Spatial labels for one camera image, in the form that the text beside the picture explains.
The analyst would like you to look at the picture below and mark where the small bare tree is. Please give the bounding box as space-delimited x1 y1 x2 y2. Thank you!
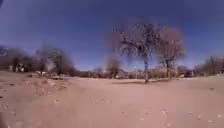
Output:
105 58 122 80

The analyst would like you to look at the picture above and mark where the large bare tree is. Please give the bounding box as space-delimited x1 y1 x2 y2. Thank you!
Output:
113 20 162 84

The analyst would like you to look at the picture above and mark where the bare brown-leaved tree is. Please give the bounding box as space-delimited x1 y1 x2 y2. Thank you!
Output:
156 26 186 81

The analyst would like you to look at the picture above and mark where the row of bare trees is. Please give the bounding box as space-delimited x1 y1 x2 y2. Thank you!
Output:
0 44 79 78

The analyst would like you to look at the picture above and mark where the pole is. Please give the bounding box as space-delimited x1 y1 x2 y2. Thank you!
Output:
210 55 215 76

